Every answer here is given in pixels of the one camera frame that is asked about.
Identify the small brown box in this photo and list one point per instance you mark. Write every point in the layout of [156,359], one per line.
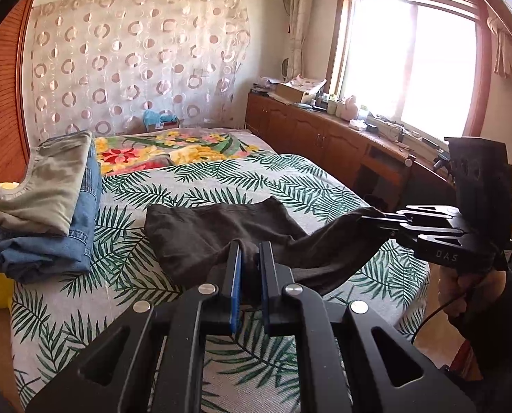
[170,125]

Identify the person's right hand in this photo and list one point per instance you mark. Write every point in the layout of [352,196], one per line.
[466,297]

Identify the small round mirror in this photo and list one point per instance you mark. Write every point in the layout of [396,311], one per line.
[288,68]

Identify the person's right forearm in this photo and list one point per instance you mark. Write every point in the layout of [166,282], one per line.
[497,340]

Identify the narrow floral window curtain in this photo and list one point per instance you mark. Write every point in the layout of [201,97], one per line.
[501,47]
[301,21]

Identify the small black device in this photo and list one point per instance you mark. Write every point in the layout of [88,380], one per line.
[442,160]

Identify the floral blanket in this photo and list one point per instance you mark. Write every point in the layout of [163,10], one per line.
[174,146]

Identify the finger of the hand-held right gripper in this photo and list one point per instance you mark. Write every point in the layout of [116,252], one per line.
[428,213]
[411,230]

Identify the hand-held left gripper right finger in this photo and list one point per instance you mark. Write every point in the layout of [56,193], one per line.
[264,286]

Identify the folded olive pants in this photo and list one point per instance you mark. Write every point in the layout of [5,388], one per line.
[45,189]

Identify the long wooden cabinet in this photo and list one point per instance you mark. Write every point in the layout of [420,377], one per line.
[316,137]

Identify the folded blue jeans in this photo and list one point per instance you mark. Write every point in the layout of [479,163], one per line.
[45,260]

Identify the wooden slatted wardrobe door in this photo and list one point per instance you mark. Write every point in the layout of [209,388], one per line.
[2,94]

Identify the circle pattern curtain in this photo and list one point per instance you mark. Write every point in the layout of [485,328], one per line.
[131,60]

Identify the black pants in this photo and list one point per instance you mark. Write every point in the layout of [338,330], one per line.
[195,241]

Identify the leaf print bed sheet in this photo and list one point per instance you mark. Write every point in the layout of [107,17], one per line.
[109,309]

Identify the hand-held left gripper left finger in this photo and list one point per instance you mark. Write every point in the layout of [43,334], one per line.
[235,288]

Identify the pale pink bottle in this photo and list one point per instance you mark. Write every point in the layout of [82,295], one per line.
[350,109]

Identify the cardboard box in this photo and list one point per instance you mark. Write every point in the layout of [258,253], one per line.
[292,93]

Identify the patterned white paper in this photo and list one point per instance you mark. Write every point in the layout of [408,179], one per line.
[307,81]

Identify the wooden frame window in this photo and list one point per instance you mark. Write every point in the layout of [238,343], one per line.
[411,64]

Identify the teal cloth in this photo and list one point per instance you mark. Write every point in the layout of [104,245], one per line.
[155,117]

